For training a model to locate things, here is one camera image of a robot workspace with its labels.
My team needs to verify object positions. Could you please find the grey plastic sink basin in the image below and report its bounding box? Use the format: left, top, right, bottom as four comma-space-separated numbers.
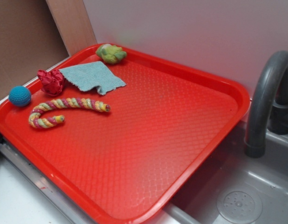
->
164, 122, 288, 224

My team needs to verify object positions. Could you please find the multicolored twisted rope toy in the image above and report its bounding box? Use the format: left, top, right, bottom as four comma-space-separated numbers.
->
28, 98, 111, 129

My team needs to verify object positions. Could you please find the green plush toy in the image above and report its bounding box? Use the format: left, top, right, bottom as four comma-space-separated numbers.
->
96, 43, 127, 64

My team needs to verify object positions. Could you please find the red plastic tray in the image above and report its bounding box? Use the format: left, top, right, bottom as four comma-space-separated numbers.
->
0, 49, 250, 224

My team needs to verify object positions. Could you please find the blue crocheted ball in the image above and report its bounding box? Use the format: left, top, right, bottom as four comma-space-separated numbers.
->
8, 86, 31, 107

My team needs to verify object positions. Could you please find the red crumpled fabric toy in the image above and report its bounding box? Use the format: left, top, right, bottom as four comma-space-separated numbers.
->
37, 70, 65, 97

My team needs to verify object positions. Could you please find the brown wooden board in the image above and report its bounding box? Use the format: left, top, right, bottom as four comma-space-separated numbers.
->
46, 0, 97, 56

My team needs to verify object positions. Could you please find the grey toy sink faucet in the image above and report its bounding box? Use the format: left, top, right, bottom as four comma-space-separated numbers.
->
244, 50, 288, 158

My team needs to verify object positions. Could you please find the light blue microfiber cloth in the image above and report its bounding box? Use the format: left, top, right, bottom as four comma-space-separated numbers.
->
60, 62, 126, 96

